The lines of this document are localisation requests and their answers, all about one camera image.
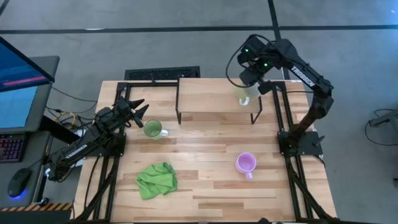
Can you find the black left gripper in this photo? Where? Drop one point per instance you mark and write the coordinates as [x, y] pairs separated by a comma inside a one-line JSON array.
[[122, 110]]

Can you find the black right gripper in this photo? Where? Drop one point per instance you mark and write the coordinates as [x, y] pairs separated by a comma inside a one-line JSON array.
[[250, 77]]

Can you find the green striped mug brown rim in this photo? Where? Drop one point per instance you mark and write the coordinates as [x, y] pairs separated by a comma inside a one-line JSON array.
[[152, 128]]

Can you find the pink plastic mug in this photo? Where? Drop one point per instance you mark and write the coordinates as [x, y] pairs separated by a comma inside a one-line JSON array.
[[245, 162]]

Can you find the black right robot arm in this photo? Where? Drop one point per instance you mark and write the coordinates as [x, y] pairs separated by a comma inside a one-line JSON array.
[[311, 77]]

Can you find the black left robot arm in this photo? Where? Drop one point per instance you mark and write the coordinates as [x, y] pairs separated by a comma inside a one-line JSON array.
[[77, 152]]

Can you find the black mesh computer case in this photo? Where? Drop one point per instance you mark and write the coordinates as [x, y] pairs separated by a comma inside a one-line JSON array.
[[161, 73]]

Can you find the green microfibre cloth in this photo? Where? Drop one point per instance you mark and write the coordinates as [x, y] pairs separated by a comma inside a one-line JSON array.
[[157, 180]]

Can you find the grey side desk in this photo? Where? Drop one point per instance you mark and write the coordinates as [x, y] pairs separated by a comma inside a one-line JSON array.
[[34, 155]]

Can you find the grey framed computer monitor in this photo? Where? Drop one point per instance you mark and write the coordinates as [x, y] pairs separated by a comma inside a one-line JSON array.
[[18, 105]]

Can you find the black framed computer monitor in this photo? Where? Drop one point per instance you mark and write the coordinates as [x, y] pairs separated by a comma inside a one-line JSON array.
[[18, 67]]

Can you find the backlit black keyboard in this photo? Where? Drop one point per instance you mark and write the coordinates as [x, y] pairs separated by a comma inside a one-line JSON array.
[[11, 147]]

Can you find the black mouse blue light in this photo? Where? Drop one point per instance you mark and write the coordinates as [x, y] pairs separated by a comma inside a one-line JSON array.
[[18, 182]]

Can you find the black aluminium table frame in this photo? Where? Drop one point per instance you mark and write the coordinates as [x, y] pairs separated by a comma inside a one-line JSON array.
[[146, 84]]

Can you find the wooden shelf black metal frame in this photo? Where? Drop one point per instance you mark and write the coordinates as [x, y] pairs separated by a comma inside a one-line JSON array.
[[214, 95]]

